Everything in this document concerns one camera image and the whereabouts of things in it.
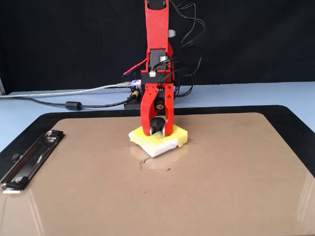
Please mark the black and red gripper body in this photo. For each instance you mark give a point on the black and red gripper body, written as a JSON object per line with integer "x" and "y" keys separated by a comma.
{"x": 157, "y": 78}

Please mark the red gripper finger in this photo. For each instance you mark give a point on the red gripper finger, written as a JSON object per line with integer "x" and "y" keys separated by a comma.
{"x": 169, "y": 108}
{"x": 147, "y": 108}

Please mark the yellow sponge with black knob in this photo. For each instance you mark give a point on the yellow sponge with black knob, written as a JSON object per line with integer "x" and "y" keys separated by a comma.
{"x": 160, "y": 145}

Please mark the red robot arm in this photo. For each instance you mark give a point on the red robot arm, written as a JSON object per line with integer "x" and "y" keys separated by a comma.
{"x": 156, "y": 29}

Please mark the yellow power connector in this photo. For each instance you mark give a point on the yellow power connector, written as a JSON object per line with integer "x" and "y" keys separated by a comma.
{"x": 135, "y": 93}

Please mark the controller circuit board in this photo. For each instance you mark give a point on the controller circuit board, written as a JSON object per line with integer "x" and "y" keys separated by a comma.
{"x": 136, "y": 84}

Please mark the brown clipboard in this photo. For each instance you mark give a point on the brown clipboard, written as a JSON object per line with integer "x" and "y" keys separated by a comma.
{"x": 172, "y": 196}

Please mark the black backdrop curtain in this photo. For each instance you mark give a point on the black backdrop curtain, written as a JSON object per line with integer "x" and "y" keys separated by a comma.
{"x": 246, "y": 37}

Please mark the silver metal clipboard clip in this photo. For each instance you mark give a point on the silver metal clipboard clip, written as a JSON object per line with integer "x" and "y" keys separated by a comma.
{"x": 29, "y": 159}

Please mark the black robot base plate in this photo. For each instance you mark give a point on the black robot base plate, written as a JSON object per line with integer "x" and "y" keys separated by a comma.
{"x": 131, "y": 104}

